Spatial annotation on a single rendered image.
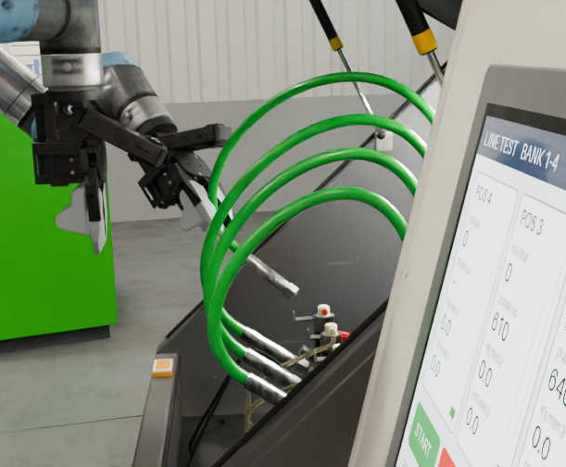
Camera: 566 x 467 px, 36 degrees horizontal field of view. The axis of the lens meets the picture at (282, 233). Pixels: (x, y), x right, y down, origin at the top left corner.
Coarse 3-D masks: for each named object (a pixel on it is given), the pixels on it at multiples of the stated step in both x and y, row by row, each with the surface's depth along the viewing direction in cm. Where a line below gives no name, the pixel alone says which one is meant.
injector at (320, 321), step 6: (330, 312) 119; (318, 318) 117; (324, 318) 117; (330, 318) 117; (318, 324) 117; (324, 324) 117; (318, 330) 117; (318, 342) 118; (300, 348) 119; (306, 348) 118; (300, 354) 119; (318, 354) 118; (312, 360) 118
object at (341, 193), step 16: (320, 192) 90; (336, 192) 89; (352, 192) 90; (368, 192) 90; (288, 208) 90; (304, 208) 90; (384, 208) 90; (272, 224) 90; (400, 224) 91; (256, 240) 90; (240, 256) 90; (224, 272) 91; (224, 288) 91; (208, 320) 92; (208, 336) 92; (224, 352) 92; (224, 368) 93; (240, 368) 93; (256, 384) 93; (272, 400) 94
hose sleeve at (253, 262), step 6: (252, 258) 128; (246, 264) 128; (252, 264) 127; (258, 264) 127; (264, 264) 128; (258, 270) 127; (264, 270) 127; (270, 270) 127; (264, 276) 127; (270, 276) 127; (276, 276) 127; (270, 282) 127; (276, 282) 127; (282, 282) 127; (288, 282) 127; (282, 288) 127
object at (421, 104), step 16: (320, 80) 119; (336, 80) 118; (352, 80) 117; (368, 80) 116; (384, 80) 116; (272, 96) 122; (288, 96) 121; (416, 96) 115; (256, 112) 123; (432, 112) 115; (240, 128) 124; (224, 160) 126; (208, 192) 128
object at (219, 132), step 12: (180, 132) 130; (192, 132) 129; (204, 132) 128; (216, 132) 127; (228, 132) 129; (168, 144) 131; (180, 144) 130; (192, 144) 129; (204, 144) 128; (216, 144) 128
